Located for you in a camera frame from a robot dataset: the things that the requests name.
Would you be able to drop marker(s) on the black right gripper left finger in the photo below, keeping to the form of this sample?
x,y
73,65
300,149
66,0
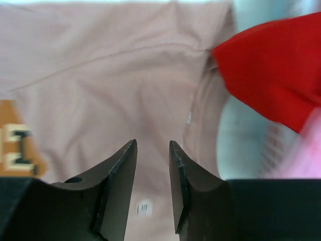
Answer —
x,y
93,205

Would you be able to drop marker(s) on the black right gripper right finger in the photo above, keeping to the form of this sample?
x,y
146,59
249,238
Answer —
x,y
206,207

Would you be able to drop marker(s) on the dusty pink printed t-shirt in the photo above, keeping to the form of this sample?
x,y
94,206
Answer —
x,y
86,78

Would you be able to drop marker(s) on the white plastic laundry basket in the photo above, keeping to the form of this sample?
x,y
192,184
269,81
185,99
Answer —
x,y
248,145

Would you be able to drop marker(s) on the bright pink t-shirt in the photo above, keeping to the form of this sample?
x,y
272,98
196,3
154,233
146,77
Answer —
x,y
303,159

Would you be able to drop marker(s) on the red t-shirt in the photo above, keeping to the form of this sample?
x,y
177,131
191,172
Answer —
x,y
274,68

